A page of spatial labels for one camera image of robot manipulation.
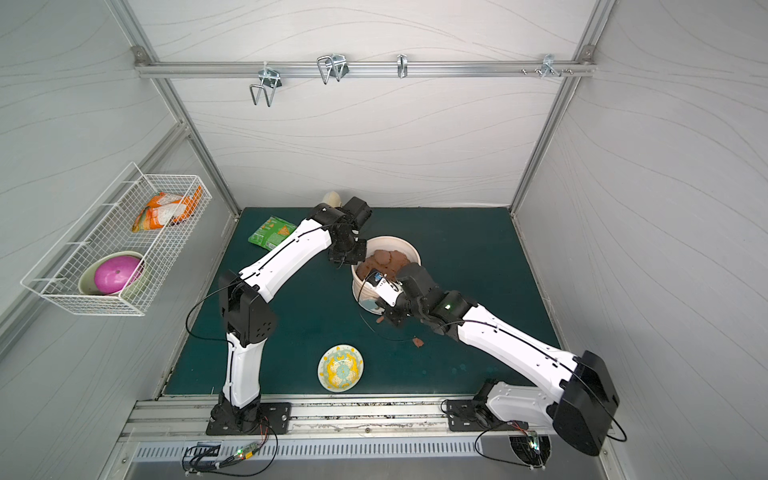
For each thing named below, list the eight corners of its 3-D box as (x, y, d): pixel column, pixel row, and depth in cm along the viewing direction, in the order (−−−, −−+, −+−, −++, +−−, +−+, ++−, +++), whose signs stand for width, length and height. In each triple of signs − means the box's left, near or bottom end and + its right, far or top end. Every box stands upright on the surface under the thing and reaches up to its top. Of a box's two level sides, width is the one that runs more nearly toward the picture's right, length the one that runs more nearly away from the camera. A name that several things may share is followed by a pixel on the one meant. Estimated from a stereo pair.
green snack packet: (251, 242, 112) (248, 237, 110) (272, 220, 120) (270, 215, 117) (273, 251, 109) (271, 246, 107) (294, 229, 117) (292, 223, 114)
